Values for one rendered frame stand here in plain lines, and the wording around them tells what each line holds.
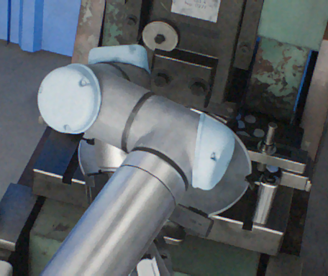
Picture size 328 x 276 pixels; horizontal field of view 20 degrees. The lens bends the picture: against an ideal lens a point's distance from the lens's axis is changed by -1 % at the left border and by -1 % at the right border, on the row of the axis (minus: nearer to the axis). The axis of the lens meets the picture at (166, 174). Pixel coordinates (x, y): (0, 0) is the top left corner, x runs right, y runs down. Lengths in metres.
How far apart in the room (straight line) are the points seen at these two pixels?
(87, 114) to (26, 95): 1.90
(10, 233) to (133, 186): 0.66
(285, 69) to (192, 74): 0.35
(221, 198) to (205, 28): 0.28
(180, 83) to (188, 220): 0.34
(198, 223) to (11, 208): 0.52
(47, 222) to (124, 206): 0.67
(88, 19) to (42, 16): 1.14
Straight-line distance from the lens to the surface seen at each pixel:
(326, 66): 1.83
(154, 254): 1.15
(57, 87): 1.03
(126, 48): 1.13
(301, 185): 1.66
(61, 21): 3.00
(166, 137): 0.99
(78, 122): 1.02
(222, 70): 1.47
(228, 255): 1.60
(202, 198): 1.49
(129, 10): 1.40
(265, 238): 1.59
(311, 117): 1.87
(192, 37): 1.44
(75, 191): 1.62
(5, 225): 1.60
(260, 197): 1.54
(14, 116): 2.83
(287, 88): 1.78
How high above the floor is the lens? 1.80
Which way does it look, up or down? 42 degrees down
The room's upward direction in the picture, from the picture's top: 10 degrees clockwise
